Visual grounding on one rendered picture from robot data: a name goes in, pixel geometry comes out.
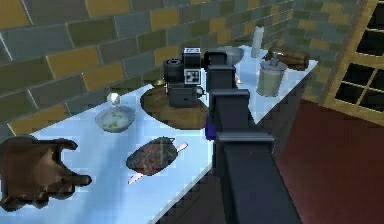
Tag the grey metal pot with lid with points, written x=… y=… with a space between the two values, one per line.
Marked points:
x=270 y=80

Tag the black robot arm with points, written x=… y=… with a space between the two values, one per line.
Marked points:
x=246 y=173

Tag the white cylinder bottle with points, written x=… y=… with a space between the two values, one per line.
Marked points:
x=257 y=41

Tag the round brown wooden board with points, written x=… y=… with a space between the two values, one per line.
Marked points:
x=180 y=116

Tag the grey bowl with green bits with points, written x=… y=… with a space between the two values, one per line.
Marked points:
x=115 y=119

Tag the empty grey metal bowl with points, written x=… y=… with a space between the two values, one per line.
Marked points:
x=235 y=55

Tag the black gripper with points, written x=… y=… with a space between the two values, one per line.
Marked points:
x=182 y=96

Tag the pale blue kitchen counter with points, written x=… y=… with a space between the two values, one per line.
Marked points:
x=100 y=186

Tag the yellow framed window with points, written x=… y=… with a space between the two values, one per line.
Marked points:
x=353 y=56

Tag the blue object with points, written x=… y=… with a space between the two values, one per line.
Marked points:
x=210 y=128

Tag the brown bread loaf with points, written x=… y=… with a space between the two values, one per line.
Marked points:
x=291 y=58

